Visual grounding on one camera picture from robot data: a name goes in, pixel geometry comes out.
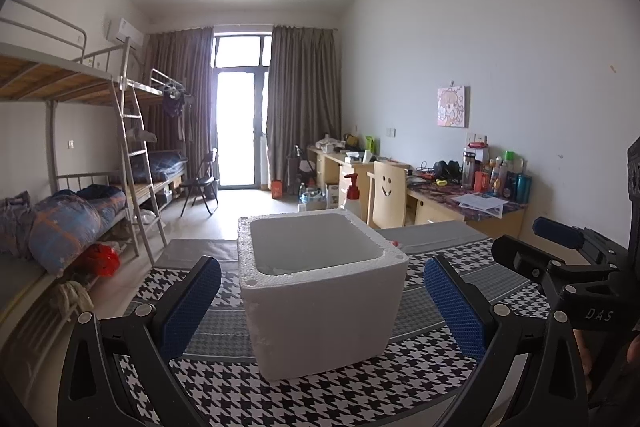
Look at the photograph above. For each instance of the white styrofoam box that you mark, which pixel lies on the white styrofoam box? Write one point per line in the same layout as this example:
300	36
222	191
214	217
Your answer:
320	290

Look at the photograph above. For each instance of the houndstooth tablecloth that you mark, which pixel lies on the houndstooth tablecloth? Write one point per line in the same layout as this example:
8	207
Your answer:
421	366

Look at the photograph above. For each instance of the right brown curtain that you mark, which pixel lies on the right brown curtain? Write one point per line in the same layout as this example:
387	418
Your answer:
304	93

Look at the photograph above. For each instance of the red plastic bag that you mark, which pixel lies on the red plastic bag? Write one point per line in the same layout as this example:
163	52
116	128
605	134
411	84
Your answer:
99	259

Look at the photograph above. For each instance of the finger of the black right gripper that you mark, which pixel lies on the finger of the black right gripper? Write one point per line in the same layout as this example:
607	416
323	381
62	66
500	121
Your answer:
564	235
527	260

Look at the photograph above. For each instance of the metal bunk bed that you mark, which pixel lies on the metal bunk bed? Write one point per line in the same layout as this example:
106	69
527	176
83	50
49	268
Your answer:
92	106

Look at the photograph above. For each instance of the left brown curtain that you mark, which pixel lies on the left brown curtain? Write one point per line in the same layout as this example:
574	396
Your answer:
179	63

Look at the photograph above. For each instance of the person's right hand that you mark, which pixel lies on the person's right hand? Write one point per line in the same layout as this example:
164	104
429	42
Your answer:
632	356

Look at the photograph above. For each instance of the teal bottle on desk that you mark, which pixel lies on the teal bottle on desk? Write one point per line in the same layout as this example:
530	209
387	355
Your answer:
523	188

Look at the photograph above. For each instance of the white spray bottle red trigger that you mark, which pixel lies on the white spray bottle red trigger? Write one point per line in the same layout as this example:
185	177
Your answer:
352	199

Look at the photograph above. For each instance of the wooden desk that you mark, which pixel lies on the wooden desk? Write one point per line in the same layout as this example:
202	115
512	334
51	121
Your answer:
427	203

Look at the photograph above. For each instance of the anime wall picture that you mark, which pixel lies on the anime wall picture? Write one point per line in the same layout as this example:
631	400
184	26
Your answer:
451	107

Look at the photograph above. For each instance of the black folding chair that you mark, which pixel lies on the black folding chair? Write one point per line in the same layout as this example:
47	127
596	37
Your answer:
204	185

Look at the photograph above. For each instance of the white air conditioner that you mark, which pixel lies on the white air conditioner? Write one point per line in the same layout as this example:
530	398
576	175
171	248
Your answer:
120	31

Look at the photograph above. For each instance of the blue plaid quilt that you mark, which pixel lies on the blue plaid quilt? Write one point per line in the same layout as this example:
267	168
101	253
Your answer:
57	230

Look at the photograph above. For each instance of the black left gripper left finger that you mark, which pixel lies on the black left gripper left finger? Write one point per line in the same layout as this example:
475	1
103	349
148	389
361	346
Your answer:
92	393

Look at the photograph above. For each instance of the glass balcony door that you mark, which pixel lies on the glass balcony door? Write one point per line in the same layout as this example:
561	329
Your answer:
241	62

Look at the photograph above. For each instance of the brown curtain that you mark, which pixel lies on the brown curtain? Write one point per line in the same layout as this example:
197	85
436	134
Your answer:
304	93
179	63

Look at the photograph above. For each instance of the papers on desk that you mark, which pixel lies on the papers on desk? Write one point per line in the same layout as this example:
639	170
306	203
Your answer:
483	203

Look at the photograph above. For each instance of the wooden smiley face chair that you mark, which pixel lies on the wooden smiley face chair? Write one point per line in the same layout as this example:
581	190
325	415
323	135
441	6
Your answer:
387	206

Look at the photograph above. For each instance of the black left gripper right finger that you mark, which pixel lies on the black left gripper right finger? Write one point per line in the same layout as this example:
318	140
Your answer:
551	390

